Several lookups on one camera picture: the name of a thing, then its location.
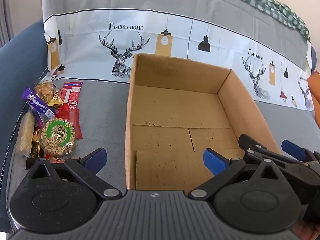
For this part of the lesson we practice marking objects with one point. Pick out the deer print sofa cover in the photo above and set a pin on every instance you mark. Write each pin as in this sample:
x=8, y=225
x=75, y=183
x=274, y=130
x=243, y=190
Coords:
x=97, y=40

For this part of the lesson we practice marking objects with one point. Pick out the orange cushion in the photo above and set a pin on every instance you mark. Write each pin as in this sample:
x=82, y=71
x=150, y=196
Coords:
x=314, y=87

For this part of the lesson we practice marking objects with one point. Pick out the round puffed grain cake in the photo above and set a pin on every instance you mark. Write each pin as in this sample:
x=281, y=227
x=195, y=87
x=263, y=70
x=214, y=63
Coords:
x=57, y=137

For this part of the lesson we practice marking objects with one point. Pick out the green checkered cloth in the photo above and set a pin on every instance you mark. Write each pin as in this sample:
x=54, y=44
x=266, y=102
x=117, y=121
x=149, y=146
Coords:
x=283, y=14

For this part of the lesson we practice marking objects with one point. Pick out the red wafer packet with window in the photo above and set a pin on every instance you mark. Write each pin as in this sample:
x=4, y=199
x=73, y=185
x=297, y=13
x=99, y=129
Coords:
x=70, y=95

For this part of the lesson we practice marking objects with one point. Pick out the purple Alpenliebe candy bar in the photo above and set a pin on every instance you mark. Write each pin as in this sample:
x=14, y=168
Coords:
x=40, y=110

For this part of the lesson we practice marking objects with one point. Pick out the beige cracker packet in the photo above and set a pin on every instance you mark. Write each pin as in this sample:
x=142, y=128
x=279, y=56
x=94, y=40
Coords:
x=25, y=135

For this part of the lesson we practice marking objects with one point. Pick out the brown cardboard box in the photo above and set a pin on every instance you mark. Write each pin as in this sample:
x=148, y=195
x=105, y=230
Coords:
x=176, y=109

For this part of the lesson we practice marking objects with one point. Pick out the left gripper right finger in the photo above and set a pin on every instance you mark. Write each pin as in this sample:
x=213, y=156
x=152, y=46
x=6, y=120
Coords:
x=254, y=198

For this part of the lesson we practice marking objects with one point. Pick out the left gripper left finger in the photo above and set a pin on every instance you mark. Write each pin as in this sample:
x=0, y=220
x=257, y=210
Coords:
x=55, y=198

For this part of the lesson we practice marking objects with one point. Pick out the clear bag of biscuits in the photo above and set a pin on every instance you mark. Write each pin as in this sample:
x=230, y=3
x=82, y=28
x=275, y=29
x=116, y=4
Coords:
x=46, y=91

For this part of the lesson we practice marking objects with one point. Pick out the blue sofa armrest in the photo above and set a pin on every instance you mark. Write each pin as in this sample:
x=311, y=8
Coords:
x=23, y=62

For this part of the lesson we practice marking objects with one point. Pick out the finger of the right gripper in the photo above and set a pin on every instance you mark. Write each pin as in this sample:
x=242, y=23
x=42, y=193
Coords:
x=301, y=154
x=256, y=151

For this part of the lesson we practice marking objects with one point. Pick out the small yellow snack packet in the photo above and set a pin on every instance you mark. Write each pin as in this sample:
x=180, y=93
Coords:
x=56, y=100

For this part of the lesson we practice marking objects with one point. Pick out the plain red snack packet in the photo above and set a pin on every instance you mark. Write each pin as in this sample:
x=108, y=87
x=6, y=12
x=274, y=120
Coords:
x=73, y=117

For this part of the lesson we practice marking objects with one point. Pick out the black soda cracker packet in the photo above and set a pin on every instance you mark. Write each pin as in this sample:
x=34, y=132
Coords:
x=36, y=150

